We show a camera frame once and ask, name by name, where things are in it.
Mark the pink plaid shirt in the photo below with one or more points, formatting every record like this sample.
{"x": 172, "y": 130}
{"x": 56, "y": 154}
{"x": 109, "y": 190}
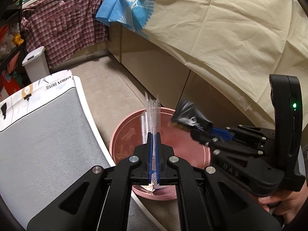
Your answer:
{"x": 65, "y": 24}

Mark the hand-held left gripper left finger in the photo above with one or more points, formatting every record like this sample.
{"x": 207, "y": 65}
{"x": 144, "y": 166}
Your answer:
{"x": 151, "y": 158}

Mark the grey and white printed mat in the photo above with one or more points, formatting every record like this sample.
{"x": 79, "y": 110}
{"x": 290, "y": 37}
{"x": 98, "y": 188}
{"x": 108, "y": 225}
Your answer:
{"x": 48, "y": 137}

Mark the red paper bag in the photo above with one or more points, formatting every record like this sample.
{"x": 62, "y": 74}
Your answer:
{"x": 7, "y": 81}

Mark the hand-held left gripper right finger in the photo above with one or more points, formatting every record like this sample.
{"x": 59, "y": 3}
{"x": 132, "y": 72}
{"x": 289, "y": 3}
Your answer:
{"x": 157, "y": 158}

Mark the black metal shelf rack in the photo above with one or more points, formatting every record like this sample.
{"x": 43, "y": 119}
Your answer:
{"x": 10, "y": 55}

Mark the cream cloth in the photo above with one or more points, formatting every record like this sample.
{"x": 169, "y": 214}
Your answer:
{"x": 228, "y": 41}

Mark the white lidded bin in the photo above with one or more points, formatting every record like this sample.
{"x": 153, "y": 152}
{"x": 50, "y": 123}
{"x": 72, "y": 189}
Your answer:
{"x": 36, "y": 65}

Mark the person's right hand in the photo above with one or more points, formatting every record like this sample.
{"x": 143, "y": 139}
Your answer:
{"x": 291, "y": 202}

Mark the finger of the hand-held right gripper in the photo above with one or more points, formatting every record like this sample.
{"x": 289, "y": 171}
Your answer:
{"x": 221, "y": 133}
{"x": 216, "y": 146}

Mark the orange plastic bag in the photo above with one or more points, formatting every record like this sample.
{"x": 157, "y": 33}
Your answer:
{"x": 3, "y": 31}

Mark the pink plastic bucket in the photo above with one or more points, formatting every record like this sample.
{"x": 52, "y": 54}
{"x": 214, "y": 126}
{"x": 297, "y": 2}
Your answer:
{"x": 173, "y": 139}

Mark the black foil packet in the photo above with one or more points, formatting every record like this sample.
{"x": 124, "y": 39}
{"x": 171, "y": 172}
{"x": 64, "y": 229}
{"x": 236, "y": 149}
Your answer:
{"x": 187, "y": 115}

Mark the clear plastic wrapper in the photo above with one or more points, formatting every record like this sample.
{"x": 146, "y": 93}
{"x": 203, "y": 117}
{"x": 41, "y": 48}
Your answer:
{"x": 151, "y": 115}

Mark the blue printed cloth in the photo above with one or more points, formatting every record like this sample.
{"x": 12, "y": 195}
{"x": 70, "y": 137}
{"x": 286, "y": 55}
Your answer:
{"x": 120, "y": 4}

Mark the yellow toy figure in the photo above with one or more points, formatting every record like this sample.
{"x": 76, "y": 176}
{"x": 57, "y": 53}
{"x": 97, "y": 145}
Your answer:
{"x": 18, "y": 39}

